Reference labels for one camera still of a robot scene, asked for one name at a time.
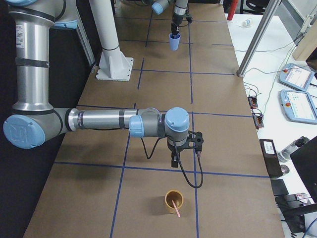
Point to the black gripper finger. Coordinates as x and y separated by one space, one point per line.
174 162
174 29

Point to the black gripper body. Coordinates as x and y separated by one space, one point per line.
176 20
174 149

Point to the blue ribbed paper cup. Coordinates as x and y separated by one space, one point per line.
174 41

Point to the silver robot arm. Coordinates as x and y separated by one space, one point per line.
35 120
179 11

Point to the orange paper cup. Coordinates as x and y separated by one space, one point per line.
173 199

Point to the red cylinder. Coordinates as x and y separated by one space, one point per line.
232 9

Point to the plastic bottle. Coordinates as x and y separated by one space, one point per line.
247 22

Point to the lower small circuit board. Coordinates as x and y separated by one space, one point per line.
258 120

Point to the small circuit board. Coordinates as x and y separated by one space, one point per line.
258 120
253 102

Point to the upper small circuit board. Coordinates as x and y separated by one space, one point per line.
253 102

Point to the black power box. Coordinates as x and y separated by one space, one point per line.
270 158

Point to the upper teach pendant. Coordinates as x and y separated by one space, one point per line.
296 77

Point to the teach pendant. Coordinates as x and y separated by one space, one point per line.
298 106
296 77

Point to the black monitor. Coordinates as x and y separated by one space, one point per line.
305 162

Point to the lower teach pendant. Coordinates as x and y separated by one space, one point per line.
298 106

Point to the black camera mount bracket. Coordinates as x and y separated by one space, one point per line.
195 141

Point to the white camera stand pedestal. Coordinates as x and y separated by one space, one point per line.
113 65

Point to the aluminium frame post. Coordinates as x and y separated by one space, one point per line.
259 33

